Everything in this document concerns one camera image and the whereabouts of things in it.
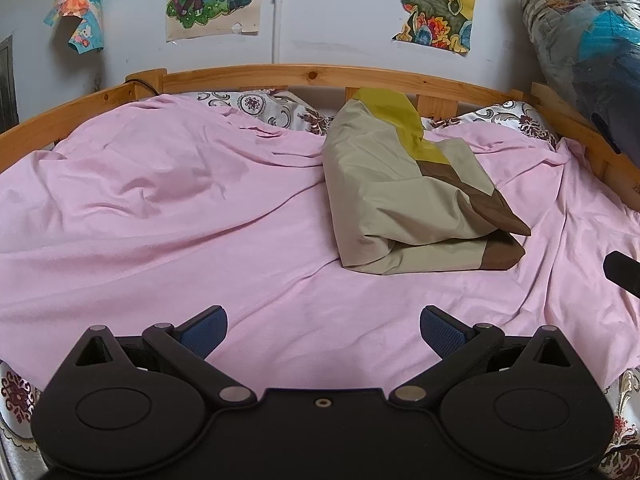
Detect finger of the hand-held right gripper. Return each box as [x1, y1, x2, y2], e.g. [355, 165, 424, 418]
[603, 251, 640, 301]

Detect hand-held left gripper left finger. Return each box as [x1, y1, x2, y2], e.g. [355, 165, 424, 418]
[74, 305, 256, 408]

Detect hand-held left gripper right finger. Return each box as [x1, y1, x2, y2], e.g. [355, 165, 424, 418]
[389, 305, 572, 407]

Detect olive beige brown hooded jacket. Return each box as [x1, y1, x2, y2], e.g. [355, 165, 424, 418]
[322, 87, 532, 276]

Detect clear plastic bag of clothes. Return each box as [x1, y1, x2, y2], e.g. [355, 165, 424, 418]
[517, 0, 640, 156]

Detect pink bed sheet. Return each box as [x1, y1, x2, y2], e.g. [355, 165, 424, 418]
[0, 94, 640, 391]

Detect floral patterned bedspread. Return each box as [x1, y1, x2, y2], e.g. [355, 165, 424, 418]
[0, 89, 640, 480]

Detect black cable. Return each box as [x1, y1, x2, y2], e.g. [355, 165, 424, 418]
[125, 77, 162, 97]

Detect wooden bed frame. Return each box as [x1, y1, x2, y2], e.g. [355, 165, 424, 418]
[0, 63, 640, 211]

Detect dark wall panel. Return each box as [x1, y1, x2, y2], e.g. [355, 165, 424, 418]
[0, 35, 19, 132]

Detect colourful landscape wall poster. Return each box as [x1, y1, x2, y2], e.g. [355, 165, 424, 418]
[387, 0, 475, 55]

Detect white wall pipe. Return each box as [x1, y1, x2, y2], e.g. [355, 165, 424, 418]
[270, 0, 286, 64]

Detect orange-haired figure wall poster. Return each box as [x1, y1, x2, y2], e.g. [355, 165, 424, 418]
[42, 0, 104, 54]

